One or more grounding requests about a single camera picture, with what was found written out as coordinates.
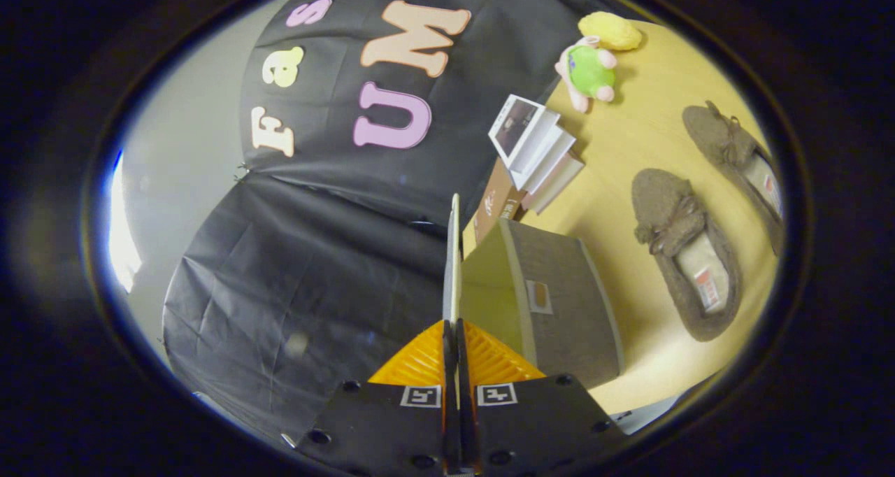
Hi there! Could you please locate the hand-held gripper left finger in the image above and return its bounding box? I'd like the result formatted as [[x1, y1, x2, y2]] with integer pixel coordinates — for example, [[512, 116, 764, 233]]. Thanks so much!
[[294, 319, 459, 477]]

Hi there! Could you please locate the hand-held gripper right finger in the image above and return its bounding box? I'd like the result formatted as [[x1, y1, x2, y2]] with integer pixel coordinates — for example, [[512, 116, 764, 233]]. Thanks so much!
[[458, 319, 630, 477]]

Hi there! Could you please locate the grey fabric storage box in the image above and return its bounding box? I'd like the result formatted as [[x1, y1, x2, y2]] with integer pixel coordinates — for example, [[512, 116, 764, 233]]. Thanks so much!
[[443, 194, 624, 388]]

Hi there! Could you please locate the brown fuzzy slipper shoe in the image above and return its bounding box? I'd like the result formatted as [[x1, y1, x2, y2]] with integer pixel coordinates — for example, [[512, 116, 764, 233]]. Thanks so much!
[[631, 168, 743, 343], [682, 101, 785, 257]]

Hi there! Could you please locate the brown book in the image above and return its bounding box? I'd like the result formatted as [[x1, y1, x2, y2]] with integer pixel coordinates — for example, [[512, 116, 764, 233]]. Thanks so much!
[[463, 157, 529, 257]]

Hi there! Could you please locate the beige book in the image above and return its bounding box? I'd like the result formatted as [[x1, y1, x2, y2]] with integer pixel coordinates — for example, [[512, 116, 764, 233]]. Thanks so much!
[[521, 152, 585, 214]]

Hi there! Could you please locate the plain white book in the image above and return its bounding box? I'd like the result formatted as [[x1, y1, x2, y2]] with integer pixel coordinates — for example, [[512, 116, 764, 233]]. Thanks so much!
[[510, 124, 578, 191]]

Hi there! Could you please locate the white book with portrait cover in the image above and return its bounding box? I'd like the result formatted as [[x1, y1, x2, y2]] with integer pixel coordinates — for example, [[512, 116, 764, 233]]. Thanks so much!
[[488, 94, 561, 170]]

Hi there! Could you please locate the green and pink plush toy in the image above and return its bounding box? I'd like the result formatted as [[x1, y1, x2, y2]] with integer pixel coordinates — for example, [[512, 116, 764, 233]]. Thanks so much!
[[554, 36, 618, 114]]

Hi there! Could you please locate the yellow plush toy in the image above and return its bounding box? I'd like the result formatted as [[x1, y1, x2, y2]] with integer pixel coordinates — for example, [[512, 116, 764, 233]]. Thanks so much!
[[578, 11, 643, 51]]

